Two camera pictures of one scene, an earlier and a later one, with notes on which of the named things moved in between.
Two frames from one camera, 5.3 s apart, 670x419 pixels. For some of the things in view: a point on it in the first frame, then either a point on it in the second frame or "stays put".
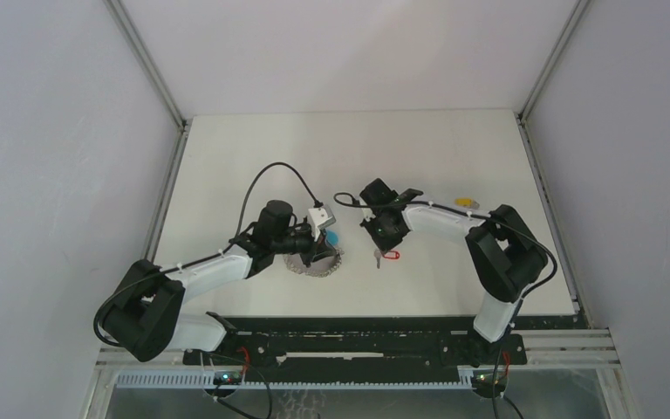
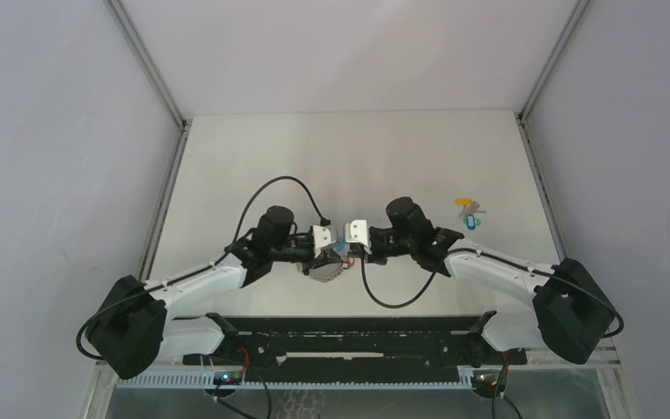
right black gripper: x=383 y=244 to x=373 y=257
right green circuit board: x=490 y=381 stays put
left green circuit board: x=227 y=378 stays put
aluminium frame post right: x=578 y=304 stays put
